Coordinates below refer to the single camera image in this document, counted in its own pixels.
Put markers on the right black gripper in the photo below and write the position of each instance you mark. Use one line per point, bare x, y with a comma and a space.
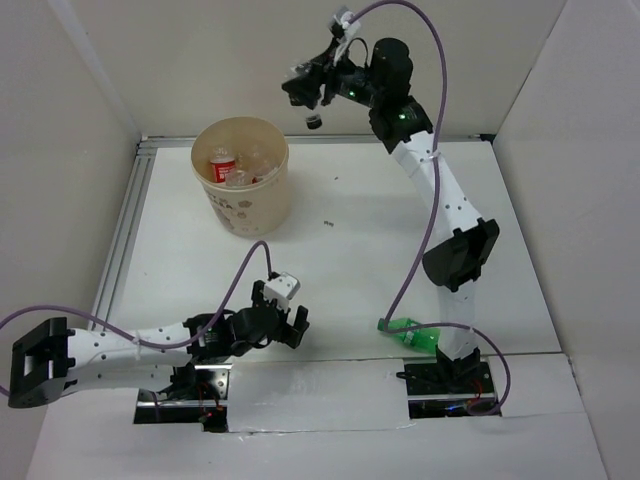
302, 90

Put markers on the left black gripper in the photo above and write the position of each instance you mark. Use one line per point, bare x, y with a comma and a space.
288, 333

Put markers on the small bottle black label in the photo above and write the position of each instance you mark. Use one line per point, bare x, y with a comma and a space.
303, 94

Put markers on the large red label bottle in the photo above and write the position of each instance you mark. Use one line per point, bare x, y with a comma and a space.
222, 160

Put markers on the clear crushed bottle white cap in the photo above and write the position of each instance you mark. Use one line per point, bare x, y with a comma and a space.
237, 178

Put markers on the green plastic bottle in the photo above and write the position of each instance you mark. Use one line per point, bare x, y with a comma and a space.
423, 340

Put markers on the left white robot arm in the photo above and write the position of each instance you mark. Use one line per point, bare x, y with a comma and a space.
174, 363

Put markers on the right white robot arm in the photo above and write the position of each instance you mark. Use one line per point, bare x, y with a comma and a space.
459, 241

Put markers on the beige round paper bin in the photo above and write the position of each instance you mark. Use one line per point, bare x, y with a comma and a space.
257, 209

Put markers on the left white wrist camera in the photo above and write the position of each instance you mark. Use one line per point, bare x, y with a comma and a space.
281, 288

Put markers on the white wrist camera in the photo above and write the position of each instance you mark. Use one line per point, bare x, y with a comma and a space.
281, 288
343, 25

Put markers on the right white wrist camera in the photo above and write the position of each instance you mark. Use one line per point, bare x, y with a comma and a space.
343, 25

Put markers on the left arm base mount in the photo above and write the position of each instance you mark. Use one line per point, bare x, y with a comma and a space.
196, 395

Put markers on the aluminium frame rail left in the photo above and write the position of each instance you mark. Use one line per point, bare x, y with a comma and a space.
118, 258

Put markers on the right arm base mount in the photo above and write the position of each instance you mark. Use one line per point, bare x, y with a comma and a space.
448, 388

